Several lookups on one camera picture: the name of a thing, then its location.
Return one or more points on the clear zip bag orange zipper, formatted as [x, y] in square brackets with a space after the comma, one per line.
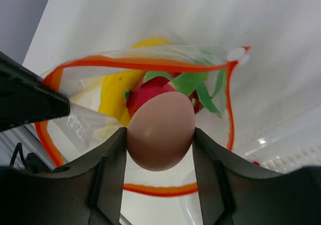
[81, 80]

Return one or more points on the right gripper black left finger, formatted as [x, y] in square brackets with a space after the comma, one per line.
[87, 190]

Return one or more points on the pink peach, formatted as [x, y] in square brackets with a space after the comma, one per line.
[161, 132]

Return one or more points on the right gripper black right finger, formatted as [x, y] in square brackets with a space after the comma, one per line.
[233, 190]

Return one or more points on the red dragon fruit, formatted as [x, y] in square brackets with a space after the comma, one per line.
[192, 85]

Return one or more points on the yellow banana bunch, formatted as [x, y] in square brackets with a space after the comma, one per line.
[122, 94]

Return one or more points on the white plastic perforated basket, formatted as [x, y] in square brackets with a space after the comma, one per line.
[283, 159]

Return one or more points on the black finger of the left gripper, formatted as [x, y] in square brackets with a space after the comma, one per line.
[24, 99]

